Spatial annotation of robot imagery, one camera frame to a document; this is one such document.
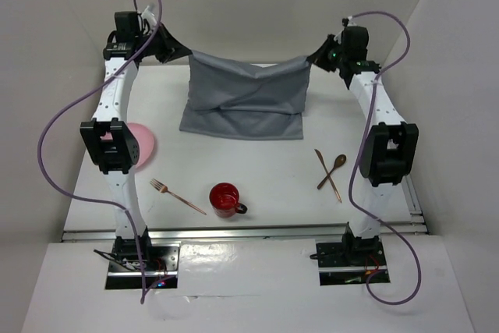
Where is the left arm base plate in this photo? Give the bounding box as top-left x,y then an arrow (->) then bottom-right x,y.
94,242 -> 180,290

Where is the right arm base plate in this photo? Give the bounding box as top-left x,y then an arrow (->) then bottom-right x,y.
309,240 -> 391,286

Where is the red enamel mug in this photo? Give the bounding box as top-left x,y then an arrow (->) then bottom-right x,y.
209,182 -> 248,218

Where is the grey cloth placemat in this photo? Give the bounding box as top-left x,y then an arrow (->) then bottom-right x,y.
179,51 -> 311,141

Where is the aluminium rail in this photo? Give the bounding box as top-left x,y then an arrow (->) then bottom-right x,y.
62,215 -> 429,243

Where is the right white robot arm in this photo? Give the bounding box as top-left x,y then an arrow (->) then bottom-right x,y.
308,21 -> 419,264

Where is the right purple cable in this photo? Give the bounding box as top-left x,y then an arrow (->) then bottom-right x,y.
348,11 -> 423,306

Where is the copper fork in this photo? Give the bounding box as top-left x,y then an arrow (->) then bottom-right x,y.
150,179 -> 207,215

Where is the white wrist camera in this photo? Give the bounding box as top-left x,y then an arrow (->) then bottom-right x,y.
342,16 -> 358,31
140,3 -> 157,32

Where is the copper spoon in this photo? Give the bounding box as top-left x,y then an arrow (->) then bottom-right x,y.
317,154 -> 347,190

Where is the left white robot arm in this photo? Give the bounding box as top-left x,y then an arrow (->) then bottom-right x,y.
80,8 -> 191,270

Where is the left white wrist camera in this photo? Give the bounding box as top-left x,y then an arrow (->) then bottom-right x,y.
140,3 -> 157,32

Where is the pink plastic plate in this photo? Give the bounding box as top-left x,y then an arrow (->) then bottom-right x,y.
101,122 -> 156,168

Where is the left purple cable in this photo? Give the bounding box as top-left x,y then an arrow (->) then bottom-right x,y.
37,0 -> 175,306

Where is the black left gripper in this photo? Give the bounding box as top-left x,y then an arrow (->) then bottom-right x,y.
135,22 -> 190,64

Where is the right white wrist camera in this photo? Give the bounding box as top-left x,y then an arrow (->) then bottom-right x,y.
342,16 -> 358,31

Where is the purple cable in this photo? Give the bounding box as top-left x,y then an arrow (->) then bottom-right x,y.
37,0 -> 175,306
348,11 -> 423,306

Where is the copper knife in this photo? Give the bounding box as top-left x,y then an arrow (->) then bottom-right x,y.
315,149 -> 346,203

